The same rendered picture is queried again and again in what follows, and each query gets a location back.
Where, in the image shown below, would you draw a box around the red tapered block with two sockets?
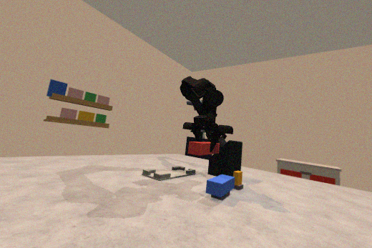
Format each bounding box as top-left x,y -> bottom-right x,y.
188,142 -> 220,156

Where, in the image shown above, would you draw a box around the orange-yellow rectangular block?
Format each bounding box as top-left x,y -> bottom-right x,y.
233,171 -> 243,185

